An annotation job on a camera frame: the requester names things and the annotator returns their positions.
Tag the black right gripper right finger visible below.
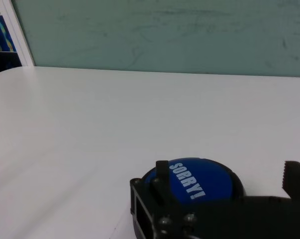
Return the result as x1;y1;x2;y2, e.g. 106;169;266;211
280;161;300;200

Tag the white research poster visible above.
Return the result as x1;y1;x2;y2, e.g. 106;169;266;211
0;0;35;75

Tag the blue push button black base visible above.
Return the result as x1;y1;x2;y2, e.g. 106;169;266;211
142;157;246;203

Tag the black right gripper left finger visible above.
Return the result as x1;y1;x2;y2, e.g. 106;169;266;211
129;160;198;239

